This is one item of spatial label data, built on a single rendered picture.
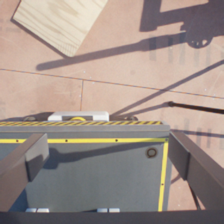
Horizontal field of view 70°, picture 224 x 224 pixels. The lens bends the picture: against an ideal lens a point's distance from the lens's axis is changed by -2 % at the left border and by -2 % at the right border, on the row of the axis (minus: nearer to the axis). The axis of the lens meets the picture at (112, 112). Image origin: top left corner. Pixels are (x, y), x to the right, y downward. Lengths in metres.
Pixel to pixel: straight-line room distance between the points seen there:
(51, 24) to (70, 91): 0.31
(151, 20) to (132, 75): 0.25
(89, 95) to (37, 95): 0.26
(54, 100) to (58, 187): 0.42
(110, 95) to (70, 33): 0.34
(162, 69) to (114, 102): 0.28
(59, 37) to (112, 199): 0.70
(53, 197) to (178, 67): 0.76
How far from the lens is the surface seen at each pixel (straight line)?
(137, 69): 0.82
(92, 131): 0.52
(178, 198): 1.16
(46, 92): 0.87
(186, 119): 0.93
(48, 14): 0.87
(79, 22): 0.82
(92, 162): 0.57
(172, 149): 0.17
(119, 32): 0.82
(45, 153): 0.17
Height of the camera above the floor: 0.81
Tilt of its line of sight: 76 degrees down
